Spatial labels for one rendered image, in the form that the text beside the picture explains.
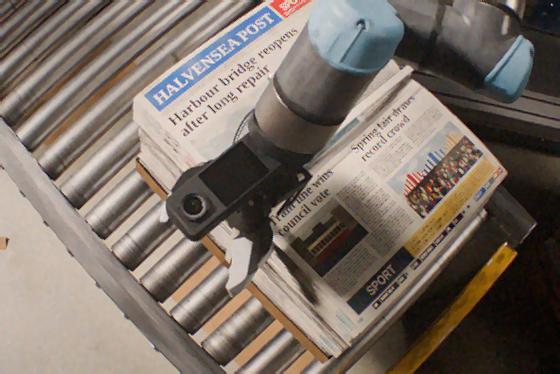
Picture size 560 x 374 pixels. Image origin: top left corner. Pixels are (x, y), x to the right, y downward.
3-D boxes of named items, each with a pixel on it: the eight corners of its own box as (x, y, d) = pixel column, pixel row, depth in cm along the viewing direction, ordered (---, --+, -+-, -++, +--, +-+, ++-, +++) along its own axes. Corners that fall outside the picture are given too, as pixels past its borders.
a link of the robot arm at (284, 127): (318, 137, 63) (251, 73, 64) (293, 172, 66) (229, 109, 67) (361, 111, 68) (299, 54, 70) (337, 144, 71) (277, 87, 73)
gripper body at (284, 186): (289, 213, 80) (345, 138, 72) (240, 247, 74) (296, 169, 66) (239, 163, 82) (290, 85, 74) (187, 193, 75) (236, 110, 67)
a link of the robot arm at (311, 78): (415, 10, 63) (406, 51, 57) (357, 91, 70) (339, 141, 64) (340, -36, 62) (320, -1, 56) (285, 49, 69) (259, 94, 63)
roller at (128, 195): (316, 54, 121) (319, 40, 116) (101, 249, 110) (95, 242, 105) (295, 35, 122) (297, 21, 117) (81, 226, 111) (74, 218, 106)
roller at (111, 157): (288, 29, 122) (290, 15, 117) (75, 219, 111) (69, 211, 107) (267, 11, 123) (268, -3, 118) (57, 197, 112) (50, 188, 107)
